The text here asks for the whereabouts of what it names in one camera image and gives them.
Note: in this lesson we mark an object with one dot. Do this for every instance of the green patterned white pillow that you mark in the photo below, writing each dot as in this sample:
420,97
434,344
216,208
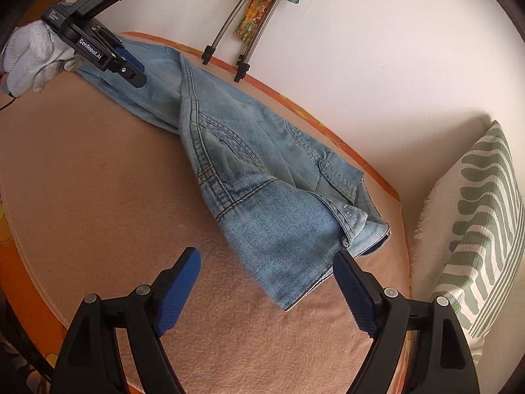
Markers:
480,221

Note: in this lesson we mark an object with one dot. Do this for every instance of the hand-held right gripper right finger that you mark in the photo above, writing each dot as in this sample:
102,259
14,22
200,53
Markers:
352,291

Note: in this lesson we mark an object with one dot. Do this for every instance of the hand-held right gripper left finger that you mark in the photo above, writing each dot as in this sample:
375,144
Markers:
180,291

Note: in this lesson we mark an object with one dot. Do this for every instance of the orange floral cloth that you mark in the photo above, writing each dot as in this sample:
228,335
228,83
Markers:
256,16

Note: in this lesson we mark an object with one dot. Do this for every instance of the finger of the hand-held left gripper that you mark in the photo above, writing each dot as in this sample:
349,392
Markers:
123,54
129,74

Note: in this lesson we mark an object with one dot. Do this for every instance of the person's left hand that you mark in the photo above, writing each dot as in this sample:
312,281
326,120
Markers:
28,53

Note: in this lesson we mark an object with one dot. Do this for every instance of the grey metal tube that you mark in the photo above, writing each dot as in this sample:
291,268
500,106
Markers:
229,20
262,28
252,51

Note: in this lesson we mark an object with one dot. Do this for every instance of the orange floral bedsheet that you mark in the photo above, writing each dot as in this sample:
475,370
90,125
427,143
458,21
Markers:
287,102

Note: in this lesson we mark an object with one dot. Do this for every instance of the light blue denim pants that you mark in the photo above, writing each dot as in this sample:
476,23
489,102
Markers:
254,172

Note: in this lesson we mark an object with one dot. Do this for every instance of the orange floral bed sheet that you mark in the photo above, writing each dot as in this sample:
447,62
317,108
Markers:
102,193

